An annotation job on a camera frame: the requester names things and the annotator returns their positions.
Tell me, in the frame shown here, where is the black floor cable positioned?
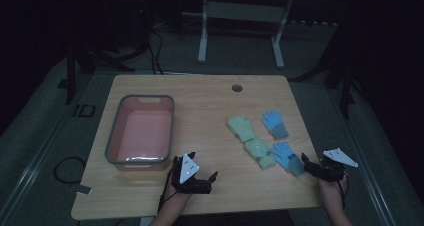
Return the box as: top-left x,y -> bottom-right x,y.
145,27 -> 165,76

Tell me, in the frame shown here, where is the person's right hand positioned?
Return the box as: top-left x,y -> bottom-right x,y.
317,176 -> 348,205

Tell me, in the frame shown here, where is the blue glove with grey cuff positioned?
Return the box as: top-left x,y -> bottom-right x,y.
260,110 -> 290,141

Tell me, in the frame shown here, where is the person's left hand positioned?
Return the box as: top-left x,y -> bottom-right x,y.
162,180 -> 194,205

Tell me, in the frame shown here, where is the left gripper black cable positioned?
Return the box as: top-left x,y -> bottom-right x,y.
157,165 -> 179,215

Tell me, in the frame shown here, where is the white metal desk frame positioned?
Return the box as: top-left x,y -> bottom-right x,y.
197,0 -> 296,70

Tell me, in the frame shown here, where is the grey tape tag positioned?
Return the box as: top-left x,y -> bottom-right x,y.
68,183 -> 93,196

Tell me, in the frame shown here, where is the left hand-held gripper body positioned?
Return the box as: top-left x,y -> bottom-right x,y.
170,153 -> 214,196

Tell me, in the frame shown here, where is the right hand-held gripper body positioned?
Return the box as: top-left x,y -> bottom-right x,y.
311,147 -> 360,184

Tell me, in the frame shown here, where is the pink basin with grey rim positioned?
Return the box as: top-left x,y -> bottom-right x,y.
104,94 -> 176,172

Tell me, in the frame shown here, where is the plain green knit glove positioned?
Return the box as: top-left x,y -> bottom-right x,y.
226,115 -> 257,144

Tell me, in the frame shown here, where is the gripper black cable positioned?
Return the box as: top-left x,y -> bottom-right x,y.
157,165 -> 179,215
337,170 -> 351,211

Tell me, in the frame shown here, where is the green knit glove with face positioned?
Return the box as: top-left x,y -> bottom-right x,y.
243,137 -> 278,170

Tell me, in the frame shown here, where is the blue glove with dark dots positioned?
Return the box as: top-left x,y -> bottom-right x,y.
268,141 -> 305,178

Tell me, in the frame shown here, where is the black cable loop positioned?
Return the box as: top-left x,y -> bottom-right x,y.
53,156 -> 87,185

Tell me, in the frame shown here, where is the black tripod stand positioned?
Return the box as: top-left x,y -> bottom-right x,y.
289,19 -> 359,121
56,0 -> 152,106

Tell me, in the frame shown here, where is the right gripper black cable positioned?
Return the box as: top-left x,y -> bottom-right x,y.
337,170 -> 351,211

